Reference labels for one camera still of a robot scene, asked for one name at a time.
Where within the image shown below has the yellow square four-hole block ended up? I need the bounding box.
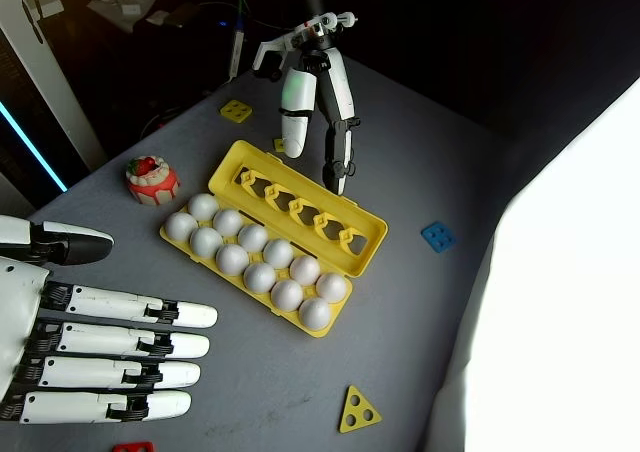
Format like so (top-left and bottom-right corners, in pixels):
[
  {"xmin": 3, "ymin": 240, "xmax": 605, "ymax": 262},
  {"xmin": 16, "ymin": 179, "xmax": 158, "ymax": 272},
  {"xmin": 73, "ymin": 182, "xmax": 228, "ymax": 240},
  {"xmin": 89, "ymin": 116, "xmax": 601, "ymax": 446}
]
[{"xmin": 219, "ymin": 99, "xmax": 254, "ymax": 124}]

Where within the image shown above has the grey table cloth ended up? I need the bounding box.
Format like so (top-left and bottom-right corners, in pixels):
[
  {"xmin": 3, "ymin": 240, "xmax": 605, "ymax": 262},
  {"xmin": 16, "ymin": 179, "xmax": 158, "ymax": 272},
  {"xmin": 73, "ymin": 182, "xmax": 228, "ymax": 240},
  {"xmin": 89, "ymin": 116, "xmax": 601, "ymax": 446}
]
[{"xmin": 0, "ymin": 41, "xmax": 501, "ymax": 452}]

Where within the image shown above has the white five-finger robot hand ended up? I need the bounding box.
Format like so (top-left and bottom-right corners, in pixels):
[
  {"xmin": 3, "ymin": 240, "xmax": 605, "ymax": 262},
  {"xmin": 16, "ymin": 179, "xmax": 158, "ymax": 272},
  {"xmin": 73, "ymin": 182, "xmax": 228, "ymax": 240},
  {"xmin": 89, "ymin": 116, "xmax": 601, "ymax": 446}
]
[
  {"xmin": 0, "ymin": 215, "xmax": 219, "ymax": 426},
  {"xmin": 278, "ymin": 47, "xmax": 362, "ymax": 196}
]

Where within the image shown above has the white toy egg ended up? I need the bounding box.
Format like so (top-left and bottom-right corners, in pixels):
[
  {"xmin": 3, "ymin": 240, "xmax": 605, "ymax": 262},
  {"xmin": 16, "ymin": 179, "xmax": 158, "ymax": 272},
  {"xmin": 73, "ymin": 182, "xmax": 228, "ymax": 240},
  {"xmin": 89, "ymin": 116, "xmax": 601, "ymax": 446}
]
[
  {"xmin": 270, "ymin": 278, "xmax": 305, "ymax": 312},
  {"xmin": 236, "ymin": 222, "xmax": 270, "ymax": 253},
  {"xmin": 188, "ymin": 227, "xmax": 224, "ymax": 260},
  {"xmin": 214, "ymin": 243, "xmax": 251, "ymax": 277},
  {"xmin": 262, "ymin": 238, "xmax": 296, "ymax": 271},
  {"xmin": 288, "ymin": 254, "xmax": 322, "ymax": 287},
  {"xmin": 242, "ymin": 262, "xmax": 277, "ymax": 294},
  {"xmin": 298, "ymin": 297, "xmax": 333, "ymax": 331},
  {"xmin": 186, "ymin": 192, "xmax": 220, "ymax": 223},
  {"xmin": 211, "ymin": 207, "xmax": 245, "ymax": 238},
  {"xmin": 164, "ymin": 212, "xmax": 199, "ymax": 243},
  {"xmin": 315, "ymin": 272, "xmax": 349, "ymax": 304}
]

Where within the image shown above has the white backdrop sheet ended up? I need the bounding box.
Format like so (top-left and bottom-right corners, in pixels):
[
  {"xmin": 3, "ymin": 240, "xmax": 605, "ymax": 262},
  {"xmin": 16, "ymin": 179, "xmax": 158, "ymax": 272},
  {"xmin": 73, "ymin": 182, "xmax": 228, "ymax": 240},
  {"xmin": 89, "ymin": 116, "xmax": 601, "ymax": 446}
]
[{"xmin": 424, "ymin": 74, "xmax": 640, "ymax": 452}]

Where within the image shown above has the white upright panel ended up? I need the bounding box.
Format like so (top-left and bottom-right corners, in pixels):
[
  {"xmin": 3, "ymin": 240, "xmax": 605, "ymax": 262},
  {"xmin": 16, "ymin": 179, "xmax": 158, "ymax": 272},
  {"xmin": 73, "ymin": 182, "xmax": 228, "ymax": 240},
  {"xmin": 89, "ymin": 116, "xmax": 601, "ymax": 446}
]
[{"xmin": 0, "ymin": 0, "xmax": 108, "ymax": 173}]

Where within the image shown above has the white electronic device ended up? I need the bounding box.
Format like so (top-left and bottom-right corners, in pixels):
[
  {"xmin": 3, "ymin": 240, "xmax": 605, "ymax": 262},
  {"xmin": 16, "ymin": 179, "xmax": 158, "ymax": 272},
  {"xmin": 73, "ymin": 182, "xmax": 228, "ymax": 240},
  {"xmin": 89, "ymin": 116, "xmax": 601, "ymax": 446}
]
[{"xmin": 77, "ymin": 0, "xmax": 174, "ymax": 29}]

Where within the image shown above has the white adapter stick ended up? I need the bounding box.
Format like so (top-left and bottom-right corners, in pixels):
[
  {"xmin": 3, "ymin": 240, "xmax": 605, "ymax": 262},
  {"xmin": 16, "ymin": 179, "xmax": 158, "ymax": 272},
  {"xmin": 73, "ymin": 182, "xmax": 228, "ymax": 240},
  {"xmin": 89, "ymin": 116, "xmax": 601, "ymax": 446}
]
[{"xmin": 225, "ymin": 16, "xmax": 246, "ymax": 84}]

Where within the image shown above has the blue square four-hole block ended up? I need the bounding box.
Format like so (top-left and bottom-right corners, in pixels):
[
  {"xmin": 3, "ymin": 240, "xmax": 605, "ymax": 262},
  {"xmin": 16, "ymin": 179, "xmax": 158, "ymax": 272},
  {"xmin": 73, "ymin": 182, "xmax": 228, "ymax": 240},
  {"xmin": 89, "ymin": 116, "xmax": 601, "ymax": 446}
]
[{"xmin": 420, "ymin": 221, "xmax": 458, "ymax": 254}]

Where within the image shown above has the yellow triangle three-hole block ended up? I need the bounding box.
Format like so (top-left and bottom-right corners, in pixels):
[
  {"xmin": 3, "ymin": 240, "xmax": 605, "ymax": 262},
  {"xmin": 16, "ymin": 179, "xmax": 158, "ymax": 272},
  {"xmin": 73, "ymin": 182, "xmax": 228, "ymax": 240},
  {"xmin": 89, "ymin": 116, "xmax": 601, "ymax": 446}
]
[{"xmin": 338, "ymin": 384, "xmax": 384, "ymax": 434}]

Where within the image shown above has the yellow egg carton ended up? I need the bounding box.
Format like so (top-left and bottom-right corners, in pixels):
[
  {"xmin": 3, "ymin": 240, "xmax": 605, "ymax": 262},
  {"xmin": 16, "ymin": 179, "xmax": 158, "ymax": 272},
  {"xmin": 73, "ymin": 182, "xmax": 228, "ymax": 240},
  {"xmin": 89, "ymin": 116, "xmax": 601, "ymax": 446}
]
[{"xmin": 158, "ymin": 139, "xmax": 390, "ymax": 339}]

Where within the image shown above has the cyan light strip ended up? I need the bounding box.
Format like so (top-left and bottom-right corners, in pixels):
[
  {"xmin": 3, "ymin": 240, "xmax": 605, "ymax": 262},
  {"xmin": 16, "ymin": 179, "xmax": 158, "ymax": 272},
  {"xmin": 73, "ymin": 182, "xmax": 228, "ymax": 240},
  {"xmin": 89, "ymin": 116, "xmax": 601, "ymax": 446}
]
[{"xmin": 0, "ymin": 100, "xmax": 69, "ymax": 193}]

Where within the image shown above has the red white strawberry cake toy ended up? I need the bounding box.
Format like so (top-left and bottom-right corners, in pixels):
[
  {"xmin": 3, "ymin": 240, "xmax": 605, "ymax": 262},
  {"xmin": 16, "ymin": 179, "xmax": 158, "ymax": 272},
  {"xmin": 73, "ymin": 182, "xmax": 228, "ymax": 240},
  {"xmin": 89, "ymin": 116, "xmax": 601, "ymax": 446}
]
[{"xmin": 124, "ymin": 155, "xmax": 181, "ymax": 207}]

